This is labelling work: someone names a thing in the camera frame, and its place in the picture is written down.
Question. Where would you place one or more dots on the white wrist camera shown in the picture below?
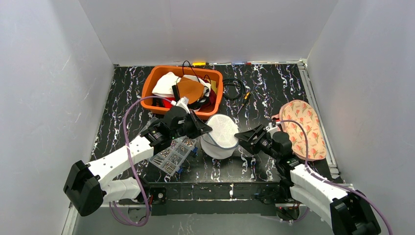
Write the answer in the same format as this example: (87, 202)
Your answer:
(182, 103)
(273, 127)

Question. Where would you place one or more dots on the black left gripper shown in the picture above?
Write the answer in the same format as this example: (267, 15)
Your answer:
(190, 122)

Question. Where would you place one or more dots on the orange plastic basin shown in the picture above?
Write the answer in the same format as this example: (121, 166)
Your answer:
(158, 71)

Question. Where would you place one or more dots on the peach print mesh laundry bag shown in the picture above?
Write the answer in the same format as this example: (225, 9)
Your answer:
(300, 121)

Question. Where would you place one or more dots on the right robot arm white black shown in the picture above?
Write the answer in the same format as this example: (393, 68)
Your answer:
(345, 210)

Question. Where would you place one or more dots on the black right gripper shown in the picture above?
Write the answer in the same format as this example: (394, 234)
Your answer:
(257, 140)

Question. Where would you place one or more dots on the dark red bra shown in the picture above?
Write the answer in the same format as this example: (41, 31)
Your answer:
(209, 98)

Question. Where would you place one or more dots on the bright red bra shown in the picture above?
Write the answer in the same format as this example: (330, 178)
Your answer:
(166, 103)

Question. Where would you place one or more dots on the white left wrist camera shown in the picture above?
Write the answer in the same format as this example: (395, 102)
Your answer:
(182, 103)

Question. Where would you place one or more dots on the white bra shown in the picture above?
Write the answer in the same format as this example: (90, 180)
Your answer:
(164, 85)

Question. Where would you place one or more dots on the yellow marker at wall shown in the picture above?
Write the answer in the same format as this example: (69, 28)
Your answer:
(200, 64)

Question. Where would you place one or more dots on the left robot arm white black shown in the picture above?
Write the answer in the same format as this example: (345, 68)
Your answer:
(91, 184)

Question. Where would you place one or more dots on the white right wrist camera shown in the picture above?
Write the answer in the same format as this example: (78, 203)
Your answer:
(273, 127)

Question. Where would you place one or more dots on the clear plastic screw organizer box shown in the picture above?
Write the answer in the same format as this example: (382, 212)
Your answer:
(170, 160)

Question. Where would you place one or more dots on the orange black screwdriver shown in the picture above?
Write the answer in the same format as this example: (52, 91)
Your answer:
(246, 100)

